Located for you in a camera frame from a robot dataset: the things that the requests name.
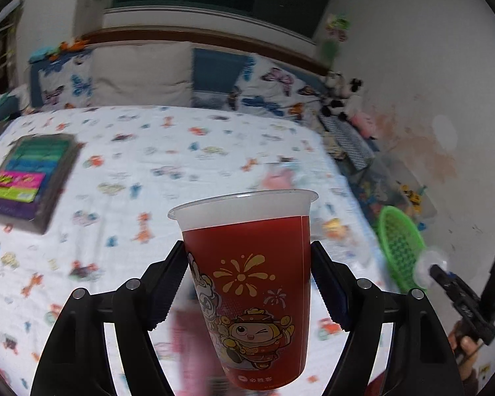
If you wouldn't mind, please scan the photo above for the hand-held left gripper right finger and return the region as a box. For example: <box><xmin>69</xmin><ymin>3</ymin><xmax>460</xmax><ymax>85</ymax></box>
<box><xmin>309</xmin><ymin>240</ymin><xmax>467</xmax><ymax>396</ymax></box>

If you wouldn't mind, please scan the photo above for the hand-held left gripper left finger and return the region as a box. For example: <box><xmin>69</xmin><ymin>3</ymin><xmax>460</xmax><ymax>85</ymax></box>
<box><xmin>30</xmin><ymin>239</ymin><xmax>188</xmax><ymax>396</ymax></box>

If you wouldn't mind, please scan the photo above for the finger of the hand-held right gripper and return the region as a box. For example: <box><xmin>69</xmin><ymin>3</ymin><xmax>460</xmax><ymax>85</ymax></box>
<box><xmin>428</xmin><ymin>264</ymin><xmax>459</xmax><ymax>294</ymax></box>

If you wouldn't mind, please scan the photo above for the clear plastic lid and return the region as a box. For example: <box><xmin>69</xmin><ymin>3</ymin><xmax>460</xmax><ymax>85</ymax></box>
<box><xmin>412</xmin><ymin>247</ymin><xmax>450</xmax><ymax>287</ymax></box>

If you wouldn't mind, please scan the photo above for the green plastic basket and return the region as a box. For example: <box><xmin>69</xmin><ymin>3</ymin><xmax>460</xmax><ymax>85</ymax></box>
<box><xmin>375</xmin><ymin>206</ymin><xmax>427</xmax><ymax>293</ymax></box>

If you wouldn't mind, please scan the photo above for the red printed paper cup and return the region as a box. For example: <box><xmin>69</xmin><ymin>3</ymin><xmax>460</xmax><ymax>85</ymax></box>
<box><xmin>167</xmin><ymin>189</ymin><xmax>319</xmax><ymax>390</ymax></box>

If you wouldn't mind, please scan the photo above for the person's right forearm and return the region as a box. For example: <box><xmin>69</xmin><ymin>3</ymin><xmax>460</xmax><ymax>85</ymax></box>
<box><xmin>460</xmin><ymin>365</ymin><xmax>495</xmax><ymax>396</ymax></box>

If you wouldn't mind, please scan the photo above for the person's right hand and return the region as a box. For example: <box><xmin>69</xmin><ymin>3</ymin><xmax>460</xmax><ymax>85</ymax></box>
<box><xmin>447</xmin><ymin>329</ymin><xmax>486</xmax><ymax>369</ymax></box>

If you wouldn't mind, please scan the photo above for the clear storage box with toys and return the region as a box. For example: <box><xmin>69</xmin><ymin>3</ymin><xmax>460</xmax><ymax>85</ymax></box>
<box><xmin>346</xmin><ymin>160</ymin><xmax>438</xmax><ymax>232</ymax></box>

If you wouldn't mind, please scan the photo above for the printed white bed sheet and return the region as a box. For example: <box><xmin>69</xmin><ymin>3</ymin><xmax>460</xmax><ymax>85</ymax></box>
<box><xmin>0</xmin><ymin>105</ymin><xmax>397</xmax><ymax>396</ymax></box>

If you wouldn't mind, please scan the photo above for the grey patterned cloth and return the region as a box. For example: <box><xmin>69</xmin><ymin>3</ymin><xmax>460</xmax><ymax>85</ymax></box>
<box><xmin>319</xmin><ymin>115</ymin><xmax>376</xmax><ymax>172</ymax></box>

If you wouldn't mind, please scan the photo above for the pink plush toy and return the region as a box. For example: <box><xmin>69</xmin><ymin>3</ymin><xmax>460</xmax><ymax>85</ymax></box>
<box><xmin>350</xmin><ymin>109</ymin><xmax>381</xmax><ymax>139</ymax></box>

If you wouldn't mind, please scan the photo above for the black and white plush toy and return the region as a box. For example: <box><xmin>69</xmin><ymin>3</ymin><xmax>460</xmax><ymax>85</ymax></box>
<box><xmin>322</xmin><ymin>72</ymin><xmax>364</xmax><ymax>122</ymax></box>

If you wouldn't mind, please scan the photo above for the large butterfly print pillow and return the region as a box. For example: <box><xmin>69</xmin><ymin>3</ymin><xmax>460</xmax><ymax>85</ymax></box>
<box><xmin>227</xmin><ymin>54</ymin><xmax>327</xmax><ymax>123</ymax></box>

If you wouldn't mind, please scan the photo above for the beige pillow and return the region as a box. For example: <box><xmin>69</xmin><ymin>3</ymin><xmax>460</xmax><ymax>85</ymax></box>
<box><xmin>91</xmin><ymin>43</ymin><xmax>194</xmax><ymax>108</ymax></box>

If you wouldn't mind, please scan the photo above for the blue padded headboard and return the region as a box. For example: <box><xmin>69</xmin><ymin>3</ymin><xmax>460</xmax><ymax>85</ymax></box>
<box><xmin>193</xmin><ymin>48</ymin><xmax>248</xmax><ymax>93</ymax></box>

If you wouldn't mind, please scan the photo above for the small butterfly print pillow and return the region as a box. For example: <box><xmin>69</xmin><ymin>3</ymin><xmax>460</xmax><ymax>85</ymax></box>
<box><xmin>37</xmin><ymin>49</ymin><xmax>95</xmax><ymax>110</ymax></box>

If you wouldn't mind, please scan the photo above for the wooden headboard ledge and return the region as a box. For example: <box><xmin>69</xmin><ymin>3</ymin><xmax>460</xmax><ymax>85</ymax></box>
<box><xmin>76</xmin><ymin>26</ymin><xmax>331</xmax><ymax>76</ymax></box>

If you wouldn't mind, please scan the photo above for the colourful pinwheel toy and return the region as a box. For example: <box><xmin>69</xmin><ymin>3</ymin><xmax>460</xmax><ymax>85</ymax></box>
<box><xmin>319</xmin><ymin>12</ymin><xmax>351</xmax><ymax>60</ymax></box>

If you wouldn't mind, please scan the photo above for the orange toy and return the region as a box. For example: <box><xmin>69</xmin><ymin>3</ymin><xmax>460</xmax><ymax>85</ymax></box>
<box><xmin>53</xmin><ymin>38</ymin><xmax>90</xmax><ymax>56</ymax></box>

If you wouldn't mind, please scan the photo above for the blue toy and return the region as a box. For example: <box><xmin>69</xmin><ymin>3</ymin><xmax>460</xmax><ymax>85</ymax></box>
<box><xmin>28</xmin><ymin>47</ymin><xmax>59</xmax><ymax>65</ymax></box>

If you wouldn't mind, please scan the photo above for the wooden rack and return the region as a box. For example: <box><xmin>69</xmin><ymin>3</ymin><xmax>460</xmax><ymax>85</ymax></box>
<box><xmin>0</xmin><ymin>0</ymin><xmax>25</xmax><ymax>91</ymax></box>

